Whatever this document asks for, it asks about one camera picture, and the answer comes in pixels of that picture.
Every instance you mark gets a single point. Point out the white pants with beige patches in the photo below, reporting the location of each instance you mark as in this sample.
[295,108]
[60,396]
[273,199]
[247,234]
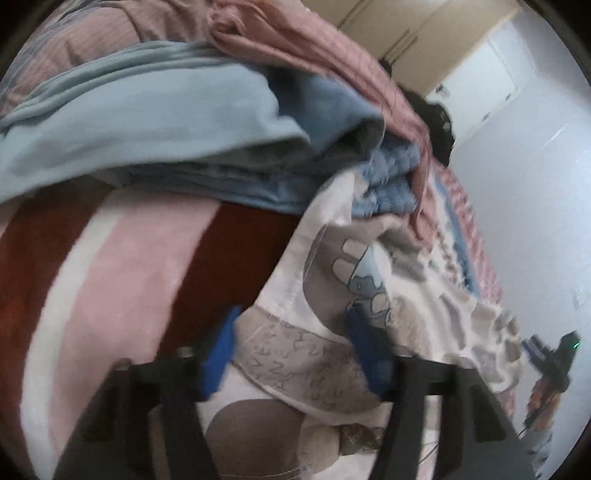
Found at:
[300,364]

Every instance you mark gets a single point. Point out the wooden wardrobe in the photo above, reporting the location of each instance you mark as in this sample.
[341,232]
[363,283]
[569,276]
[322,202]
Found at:
[415,37]

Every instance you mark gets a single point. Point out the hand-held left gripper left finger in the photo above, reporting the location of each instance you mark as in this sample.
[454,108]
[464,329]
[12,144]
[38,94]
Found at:
[220,357]

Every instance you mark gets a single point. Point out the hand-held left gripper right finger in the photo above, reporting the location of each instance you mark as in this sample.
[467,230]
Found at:
[364,353]

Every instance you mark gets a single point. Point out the white door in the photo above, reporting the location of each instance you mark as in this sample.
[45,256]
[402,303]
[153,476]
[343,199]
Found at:
[485,78]

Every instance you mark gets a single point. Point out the white wall switch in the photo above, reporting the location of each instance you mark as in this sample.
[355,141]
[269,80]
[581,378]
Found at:
[579,297]

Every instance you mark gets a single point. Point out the black clothes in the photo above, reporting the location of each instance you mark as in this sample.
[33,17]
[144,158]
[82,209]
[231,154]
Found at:
[434,127]

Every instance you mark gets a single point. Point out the striped printed blanket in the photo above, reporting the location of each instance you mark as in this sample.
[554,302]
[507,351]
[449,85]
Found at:
[115,286]

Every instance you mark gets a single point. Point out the pink striped duvet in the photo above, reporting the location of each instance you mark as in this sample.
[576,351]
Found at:
[92,27]

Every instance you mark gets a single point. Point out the light blue garment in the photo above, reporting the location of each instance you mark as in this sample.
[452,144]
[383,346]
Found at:
[138,115]

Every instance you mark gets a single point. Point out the pink checked garment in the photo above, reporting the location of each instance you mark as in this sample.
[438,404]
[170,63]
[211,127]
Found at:
[323,46]

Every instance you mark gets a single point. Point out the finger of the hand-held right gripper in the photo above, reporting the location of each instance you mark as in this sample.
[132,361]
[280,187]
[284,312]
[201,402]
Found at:
[534,348]

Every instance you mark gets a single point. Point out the blue plaid garment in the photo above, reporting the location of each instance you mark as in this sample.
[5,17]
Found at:
[388,177]

